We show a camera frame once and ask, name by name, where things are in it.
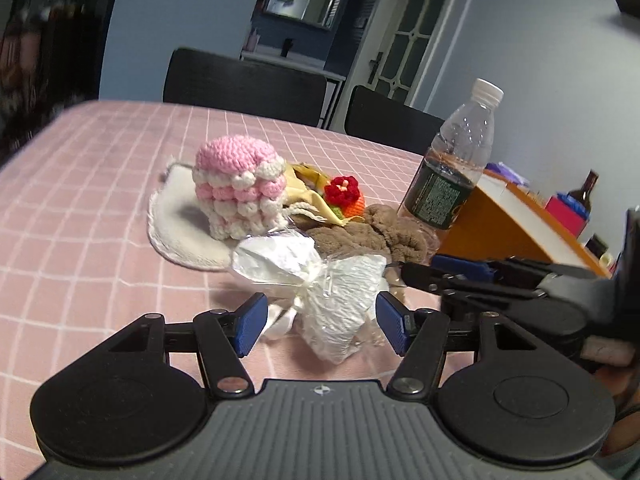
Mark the brown fuzzy sock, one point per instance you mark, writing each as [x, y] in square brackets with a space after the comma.
[380, 230]

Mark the white round cloth pad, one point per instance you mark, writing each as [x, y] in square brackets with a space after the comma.
[177, 228]

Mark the pink red box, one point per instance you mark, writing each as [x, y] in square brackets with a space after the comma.
[569, 212]

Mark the black chair left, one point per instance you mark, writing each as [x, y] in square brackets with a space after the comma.
[199, 78]

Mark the white glass panel door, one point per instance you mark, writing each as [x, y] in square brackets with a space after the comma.
[399, 47]

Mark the pink white crochet hat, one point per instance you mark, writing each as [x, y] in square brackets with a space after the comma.
[240, 185]

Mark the black chair right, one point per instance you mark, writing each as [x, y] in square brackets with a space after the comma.
[373, 117]

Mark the clear plastic water bottle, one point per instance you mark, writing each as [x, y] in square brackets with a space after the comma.
[452, 165]

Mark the orange white storage box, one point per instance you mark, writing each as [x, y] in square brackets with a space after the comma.
[499, 221]

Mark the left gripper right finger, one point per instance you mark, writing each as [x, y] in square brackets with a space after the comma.
[420, 338]

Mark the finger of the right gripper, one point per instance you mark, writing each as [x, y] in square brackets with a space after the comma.
[514, 280]
[471, 270]

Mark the purple tissue pack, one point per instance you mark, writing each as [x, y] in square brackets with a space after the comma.
[507, 173]

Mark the brown glass bottle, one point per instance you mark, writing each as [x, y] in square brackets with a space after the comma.
[580, 198]

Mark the black chair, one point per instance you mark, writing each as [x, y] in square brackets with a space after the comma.
[199, 78]
[373, 117]

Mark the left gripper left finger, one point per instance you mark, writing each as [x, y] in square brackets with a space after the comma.
[223, 338]

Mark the white flowers plastic bag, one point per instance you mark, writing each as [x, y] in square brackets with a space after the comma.
[329, 300]

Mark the red orange crochet flower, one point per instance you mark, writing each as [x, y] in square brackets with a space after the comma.
[344, 197]

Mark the white counter cabinet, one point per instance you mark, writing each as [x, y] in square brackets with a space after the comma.
[334, 82]

